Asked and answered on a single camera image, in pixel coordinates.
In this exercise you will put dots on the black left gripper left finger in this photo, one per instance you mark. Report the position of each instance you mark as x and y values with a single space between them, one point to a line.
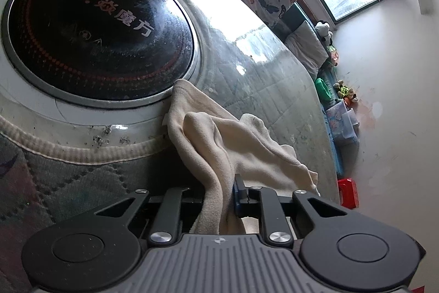
176 213

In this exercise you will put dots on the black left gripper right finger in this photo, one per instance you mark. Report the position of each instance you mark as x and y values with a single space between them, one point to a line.
263 204

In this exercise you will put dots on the cream knit garment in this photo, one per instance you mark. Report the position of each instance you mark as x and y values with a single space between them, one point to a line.
216 146

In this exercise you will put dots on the red plastic stool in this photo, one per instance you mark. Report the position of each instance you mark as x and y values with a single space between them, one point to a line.
348 193

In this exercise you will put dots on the clear plastic storage box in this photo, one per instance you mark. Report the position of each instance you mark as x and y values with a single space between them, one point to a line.
342 123

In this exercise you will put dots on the green plastic bowl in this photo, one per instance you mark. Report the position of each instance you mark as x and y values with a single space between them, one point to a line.
323 91

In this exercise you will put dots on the small plush toys pile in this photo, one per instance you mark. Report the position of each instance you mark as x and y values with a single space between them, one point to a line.
348 95

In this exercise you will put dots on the grey cushion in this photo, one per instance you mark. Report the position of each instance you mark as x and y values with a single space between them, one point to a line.
307 48

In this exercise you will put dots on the dark blue sofa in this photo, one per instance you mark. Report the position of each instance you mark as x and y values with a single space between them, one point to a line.
263 57

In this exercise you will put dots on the panda plush toy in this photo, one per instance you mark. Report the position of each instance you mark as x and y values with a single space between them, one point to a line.
322 28

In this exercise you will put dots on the black round induction cooktop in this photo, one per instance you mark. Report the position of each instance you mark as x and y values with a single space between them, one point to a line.
113 54

